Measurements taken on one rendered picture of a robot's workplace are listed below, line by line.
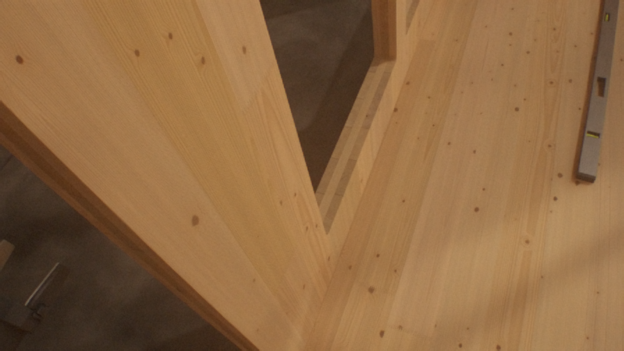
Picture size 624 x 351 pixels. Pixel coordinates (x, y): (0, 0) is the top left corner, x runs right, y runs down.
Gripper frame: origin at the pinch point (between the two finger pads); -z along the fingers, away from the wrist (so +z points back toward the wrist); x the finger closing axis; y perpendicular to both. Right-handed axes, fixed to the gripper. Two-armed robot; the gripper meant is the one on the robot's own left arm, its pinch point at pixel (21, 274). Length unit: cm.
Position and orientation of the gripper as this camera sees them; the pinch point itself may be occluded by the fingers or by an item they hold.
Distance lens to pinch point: 67.0
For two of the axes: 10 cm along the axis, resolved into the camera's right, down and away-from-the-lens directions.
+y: -1.6, -5.6, -8.1
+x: 9.2, 2.2, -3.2
